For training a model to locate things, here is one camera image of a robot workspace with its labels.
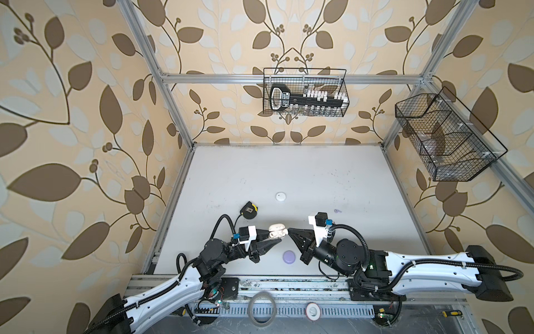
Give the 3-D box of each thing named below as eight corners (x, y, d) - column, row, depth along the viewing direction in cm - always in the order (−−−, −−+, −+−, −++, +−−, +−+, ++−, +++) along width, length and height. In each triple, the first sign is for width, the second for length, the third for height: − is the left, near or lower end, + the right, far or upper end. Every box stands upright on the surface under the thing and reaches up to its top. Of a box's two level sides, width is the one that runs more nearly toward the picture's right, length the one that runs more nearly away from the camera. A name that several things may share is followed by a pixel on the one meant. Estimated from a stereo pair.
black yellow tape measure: (239, 213, 95) (239, 210, 93) (249, 203, 99) (249, 200, 97) (250, 222, 93) (249, 219, 91) (260, 211, 96) (259, 208, 94)
